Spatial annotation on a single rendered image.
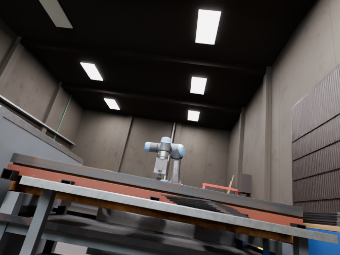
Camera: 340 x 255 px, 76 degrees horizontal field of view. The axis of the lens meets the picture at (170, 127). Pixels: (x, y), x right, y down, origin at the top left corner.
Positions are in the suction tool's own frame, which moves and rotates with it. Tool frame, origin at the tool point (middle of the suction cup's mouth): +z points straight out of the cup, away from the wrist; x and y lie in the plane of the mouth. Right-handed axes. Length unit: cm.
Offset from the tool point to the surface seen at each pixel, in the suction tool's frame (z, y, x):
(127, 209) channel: 21.2, -10.8, -24.6
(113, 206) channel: 21.1, -19.2, -25.6
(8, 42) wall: -460, -720, 455
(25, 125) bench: -13, -76, -43
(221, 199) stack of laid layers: 7, 39, -32
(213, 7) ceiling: -509, 22, 282
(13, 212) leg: 32, -62, -43
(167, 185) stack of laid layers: 5.5, 10.0, -36.0
